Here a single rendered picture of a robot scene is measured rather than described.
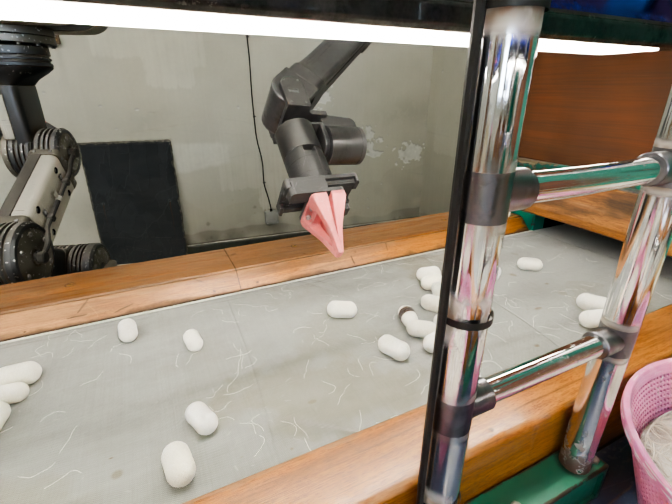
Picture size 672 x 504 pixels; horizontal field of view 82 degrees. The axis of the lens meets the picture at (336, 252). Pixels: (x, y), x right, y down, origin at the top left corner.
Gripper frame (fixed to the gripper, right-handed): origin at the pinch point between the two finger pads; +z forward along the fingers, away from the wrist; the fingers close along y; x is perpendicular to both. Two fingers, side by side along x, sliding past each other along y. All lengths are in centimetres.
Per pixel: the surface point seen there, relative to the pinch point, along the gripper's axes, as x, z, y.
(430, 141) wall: 127, -128, 157
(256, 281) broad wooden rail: 11.4, -2.5, -8.4
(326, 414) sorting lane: -5.1, 17.9, -9.1
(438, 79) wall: 96, -151, 156
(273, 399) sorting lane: -2.6, 15.1, -12.8
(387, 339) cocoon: -3.5, 12.9, 0.0
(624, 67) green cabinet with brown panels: -17, -15, 49
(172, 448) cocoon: -6.5, 16.6, -21.4
